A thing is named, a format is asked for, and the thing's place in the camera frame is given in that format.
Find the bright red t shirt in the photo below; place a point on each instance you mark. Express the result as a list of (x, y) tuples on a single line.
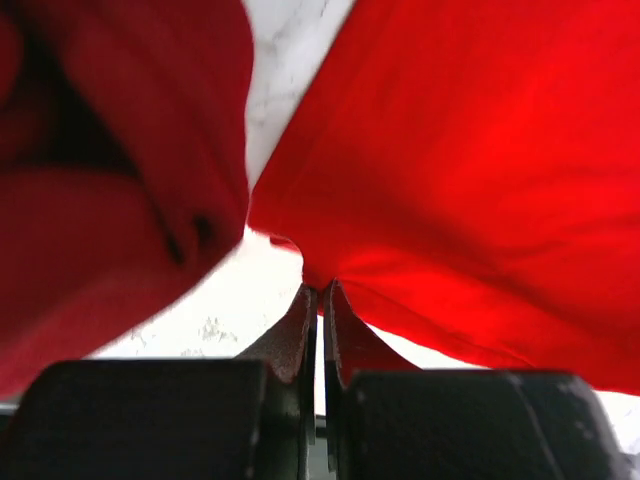
[(469, 171)]

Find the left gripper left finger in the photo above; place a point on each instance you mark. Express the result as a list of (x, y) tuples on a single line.
[(282, 347)]

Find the dark red t shirt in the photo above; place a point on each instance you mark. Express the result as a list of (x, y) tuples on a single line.
[(123, 176)]

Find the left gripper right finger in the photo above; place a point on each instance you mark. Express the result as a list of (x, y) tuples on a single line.
[(351, 346)]

